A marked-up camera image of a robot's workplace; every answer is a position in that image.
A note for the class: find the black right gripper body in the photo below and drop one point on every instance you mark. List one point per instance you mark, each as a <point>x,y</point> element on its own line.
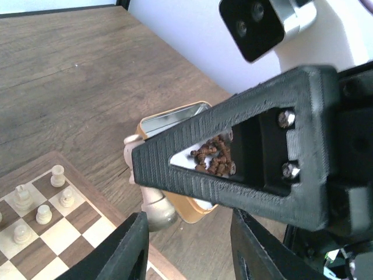
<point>347,111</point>

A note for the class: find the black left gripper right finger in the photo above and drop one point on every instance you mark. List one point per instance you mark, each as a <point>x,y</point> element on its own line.
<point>257,254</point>

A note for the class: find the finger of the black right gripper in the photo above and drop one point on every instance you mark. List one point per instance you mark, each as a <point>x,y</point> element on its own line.
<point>283,148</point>

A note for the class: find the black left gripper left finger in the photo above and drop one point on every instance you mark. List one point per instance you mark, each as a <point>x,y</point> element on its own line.
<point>122,255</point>

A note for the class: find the light wooden chess pawn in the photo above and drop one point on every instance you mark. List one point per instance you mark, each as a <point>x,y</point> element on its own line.
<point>21,234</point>
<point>43,215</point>
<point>161,214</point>
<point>67,198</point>

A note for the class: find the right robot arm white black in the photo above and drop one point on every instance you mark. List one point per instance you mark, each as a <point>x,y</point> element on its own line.
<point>329,256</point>

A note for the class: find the wooden chess board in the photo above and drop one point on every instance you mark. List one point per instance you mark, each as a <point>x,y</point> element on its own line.
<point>71,235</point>

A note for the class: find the dark brown chess pieces pile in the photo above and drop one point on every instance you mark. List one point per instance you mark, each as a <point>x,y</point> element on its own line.
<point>214,156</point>

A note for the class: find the light wooden chess rook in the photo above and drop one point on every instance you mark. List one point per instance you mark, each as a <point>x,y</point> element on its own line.
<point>57,178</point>

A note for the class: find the yellow metal tin tray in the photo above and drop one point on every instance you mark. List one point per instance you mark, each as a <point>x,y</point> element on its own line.
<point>190,210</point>

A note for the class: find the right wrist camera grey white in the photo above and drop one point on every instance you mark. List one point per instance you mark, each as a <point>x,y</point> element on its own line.
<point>275,36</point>

